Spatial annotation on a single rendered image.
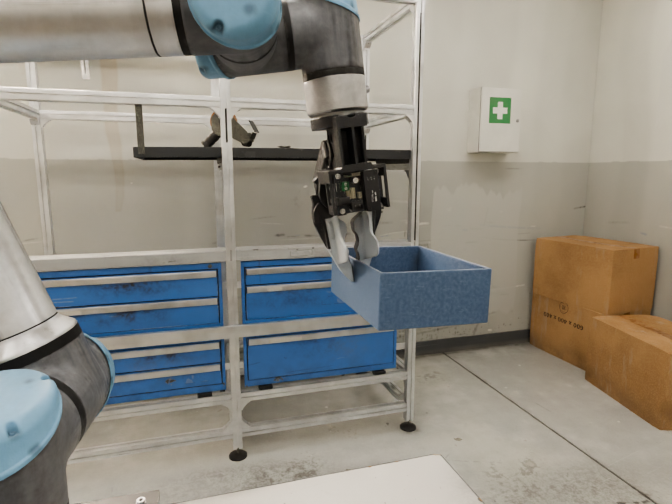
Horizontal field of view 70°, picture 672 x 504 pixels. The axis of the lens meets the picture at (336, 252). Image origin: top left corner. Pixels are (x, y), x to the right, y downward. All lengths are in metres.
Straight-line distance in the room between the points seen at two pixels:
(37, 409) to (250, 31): 0.40
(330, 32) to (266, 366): 1.76
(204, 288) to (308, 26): 1.58
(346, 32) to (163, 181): 2.33
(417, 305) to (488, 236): 2.93
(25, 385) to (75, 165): 2.36
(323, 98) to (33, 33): 0.28
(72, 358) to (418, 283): 0.43
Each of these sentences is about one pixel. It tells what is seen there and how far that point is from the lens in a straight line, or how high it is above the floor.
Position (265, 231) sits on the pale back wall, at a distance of 2.90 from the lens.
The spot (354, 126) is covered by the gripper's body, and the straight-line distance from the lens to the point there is 0.56.
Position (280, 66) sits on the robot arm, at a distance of 0.60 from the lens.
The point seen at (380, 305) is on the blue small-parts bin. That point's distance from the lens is 0.56.
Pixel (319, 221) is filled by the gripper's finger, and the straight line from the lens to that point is 0.62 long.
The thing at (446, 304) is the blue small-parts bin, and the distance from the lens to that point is 0.60.
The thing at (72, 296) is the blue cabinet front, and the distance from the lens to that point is 2.09.
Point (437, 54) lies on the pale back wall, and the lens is 3.32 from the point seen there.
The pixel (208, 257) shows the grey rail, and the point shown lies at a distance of 2.00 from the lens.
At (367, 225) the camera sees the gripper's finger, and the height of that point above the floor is 1.18.
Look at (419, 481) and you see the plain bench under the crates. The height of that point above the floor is 0.70.
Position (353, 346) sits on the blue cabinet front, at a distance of 2.25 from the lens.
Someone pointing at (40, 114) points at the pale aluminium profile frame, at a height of 1.52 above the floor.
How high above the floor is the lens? 1.25
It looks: 9 degrees down
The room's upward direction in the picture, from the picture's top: straight up
